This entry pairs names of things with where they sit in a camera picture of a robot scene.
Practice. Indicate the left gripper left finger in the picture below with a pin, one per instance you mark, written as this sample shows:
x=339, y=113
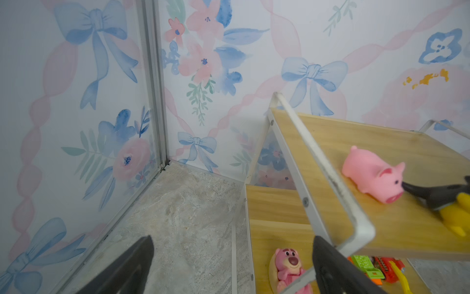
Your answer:
x=128, y=274

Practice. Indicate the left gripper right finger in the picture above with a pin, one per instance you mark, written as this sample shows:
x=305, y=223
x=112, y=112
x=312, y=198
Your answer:
x=336, y=275

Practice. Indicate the green orange toy truck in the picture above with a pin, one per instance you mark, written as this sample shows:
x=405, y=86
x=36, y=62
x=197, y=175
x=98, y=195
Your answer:
x=365, y=265

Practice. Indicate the pink bear donut toy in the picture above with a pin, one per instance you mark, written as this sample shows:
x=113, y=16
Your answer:
x=285, y=267

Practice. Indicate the red yellow toy excavator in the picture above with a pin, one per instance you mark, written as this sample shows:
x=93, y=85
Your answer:
x=393, y=271

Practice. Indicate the pink pig toy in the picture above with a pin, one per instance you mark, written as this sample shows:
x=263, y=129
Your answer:
x=374, y=176

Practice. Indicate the black yellow shark toy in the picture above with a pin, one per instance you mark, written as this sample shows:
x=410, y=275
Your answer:
x=451, y=202

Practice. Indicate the white frame wooden two-tier shelf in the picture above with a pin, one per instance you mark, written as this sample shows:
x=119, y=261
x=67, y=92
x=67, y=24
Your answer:
x=325, y=203

